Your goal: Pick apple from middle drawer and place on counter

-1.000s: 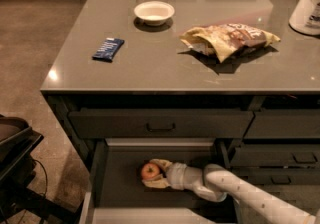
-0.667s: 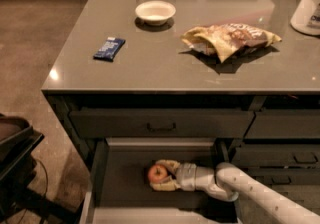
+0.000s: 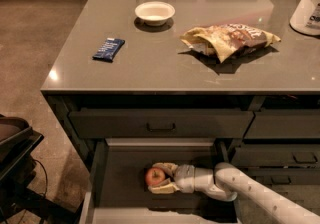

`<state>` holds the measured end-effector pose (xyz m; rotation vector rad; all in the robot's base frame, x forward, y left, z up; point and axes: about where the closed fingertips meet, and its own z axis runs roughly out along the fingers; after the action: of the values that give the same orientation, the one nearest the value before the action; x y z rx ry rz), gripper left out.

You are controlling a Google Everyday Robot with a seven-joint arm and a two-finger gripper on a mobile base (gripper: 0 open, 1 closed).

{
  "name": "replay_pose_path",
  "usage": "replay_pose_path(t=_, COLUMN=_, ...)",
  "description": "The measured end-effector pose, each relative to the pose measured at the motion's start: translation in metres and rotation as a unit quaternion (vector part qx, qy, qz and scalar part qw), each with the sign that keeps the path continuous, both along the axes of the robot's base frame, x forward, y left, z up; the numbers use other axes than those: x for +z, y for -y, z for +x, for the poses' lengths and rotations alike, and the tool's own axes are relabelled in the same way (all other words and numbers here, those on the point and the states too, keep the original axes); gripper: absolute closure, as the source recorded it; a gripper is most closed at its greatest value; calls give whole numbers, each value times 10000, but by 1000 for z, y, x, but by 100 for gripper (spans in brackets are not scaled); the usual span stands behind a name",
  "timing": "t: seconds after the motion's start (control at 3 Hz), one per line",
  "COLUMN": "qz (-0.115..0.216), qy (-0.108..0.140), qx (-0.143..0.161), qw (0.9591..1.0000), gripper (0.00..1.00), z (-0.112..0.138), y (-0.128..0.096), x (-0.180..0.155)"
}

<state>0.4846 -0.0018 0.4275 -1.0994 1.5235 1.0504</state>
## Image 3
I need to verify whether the middle right drawer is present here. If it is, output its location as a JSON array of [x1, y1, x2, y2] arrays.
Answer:
[[230, 144, 320, 167]]

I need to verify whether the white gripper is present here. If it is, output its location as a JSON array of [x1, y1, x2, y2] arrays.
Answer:
[[148, 162, 215, 194]]

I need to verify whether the bottom right drawer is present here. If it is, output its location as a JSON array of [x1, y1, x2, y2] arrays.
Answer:
[[246, 168, 320, 185]]

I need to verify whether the white plastic canister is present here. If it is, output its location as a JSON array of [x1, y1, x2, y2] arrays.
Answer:
[[290, 0, 320, 36]]

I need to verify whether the open middle drawer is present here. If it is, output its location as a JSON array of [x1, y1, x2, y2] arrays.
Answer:
[[79, 138, 242, 224]]

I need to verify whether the black cable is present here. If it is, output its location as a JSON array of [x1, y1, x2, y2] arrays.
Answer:
[[31, 158, 49, 199]]

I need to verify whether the red apple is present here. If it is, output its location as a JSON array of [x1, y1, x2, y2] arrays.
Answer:
[[145, 167, 166, 186]]

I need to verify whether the top right drawer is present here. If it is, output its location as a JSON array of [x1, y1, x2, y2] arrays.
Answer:
[[244, 109, 320, 139]]

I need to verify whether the white bowl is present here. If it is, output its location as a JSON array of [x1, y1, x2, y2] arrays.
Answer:
[[135, 1, 175, 26]]

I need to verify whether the blue snack bar wrapper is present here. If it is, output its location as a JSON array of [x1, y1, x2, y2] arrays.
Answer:
[[92, 38, 125, 63]]

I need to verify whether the crumpled chip bag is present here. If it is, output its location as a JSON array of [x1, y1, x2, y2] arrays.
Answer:
[[180, 23, 281, 63]]

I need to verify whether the top left drawer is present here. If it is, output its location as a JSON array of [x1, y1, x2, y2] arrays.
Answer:
[[69, 109, 253, 139]]

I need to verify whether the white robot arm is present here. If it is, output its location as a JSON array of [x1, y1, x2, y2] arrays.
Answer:
[[145, 162, 320, 224]]

